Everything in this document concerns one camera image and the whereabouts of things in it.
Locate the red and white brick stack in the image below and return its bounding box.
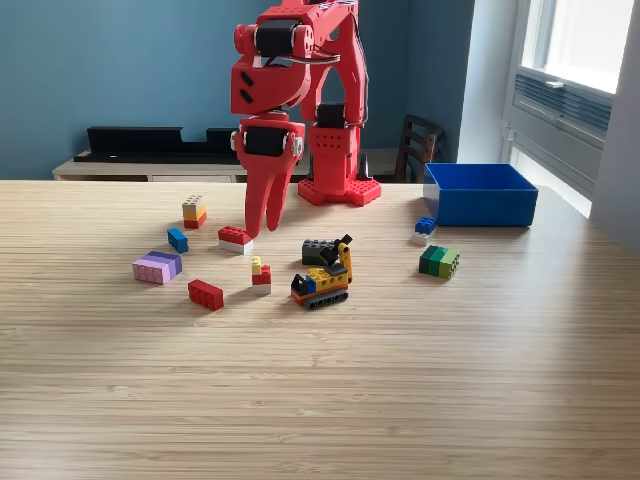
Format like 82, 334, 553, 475
217, 225, 255, 256

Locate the yellow red white brick stack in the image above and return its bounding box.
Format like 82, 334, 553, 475
250, 255, 273, 295

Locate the green brick stack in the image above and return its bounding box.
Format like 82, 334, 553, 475
418, 244, 462, 281

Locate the blue plastic bin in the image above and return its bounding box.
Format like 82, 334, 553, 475
423, 162, 540, 228

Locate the dark grey brick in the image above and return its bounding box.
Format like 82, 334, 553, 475
301, 238, 337, 267

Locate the beige yellow red brick stack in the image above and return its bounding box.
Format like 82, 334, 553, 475
181, 194, 208, 230

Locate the pale wooden sideboard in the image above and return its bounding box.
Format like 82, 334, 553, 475
52, 147, 401, 183

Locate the small blue brick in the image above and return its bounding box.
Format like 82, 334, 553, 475
166, 227, 190, 254

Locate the yellow toy digger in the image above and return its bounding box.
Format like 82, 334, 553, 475
290, 232, 355, 312

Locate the pink and purple brick stack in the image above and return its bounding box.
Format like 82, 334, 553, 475
131, 250, 183, 286

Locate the dark wooden chair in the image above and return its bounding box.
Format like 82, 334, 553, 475
392, 113, 446, 184

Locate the blue and white brick stack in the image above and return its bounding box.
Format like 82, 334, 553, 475
410, 216, 438, 247

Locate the grey window vent grille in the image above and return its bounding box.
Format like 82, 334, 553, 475
513, 73, 614, 146

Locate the red white servo cable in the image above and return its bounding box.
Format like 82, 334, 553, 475
283, 52, 342, 66

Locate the white window frame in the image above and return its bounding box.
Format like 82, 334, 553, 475
518, 0, 636, 95

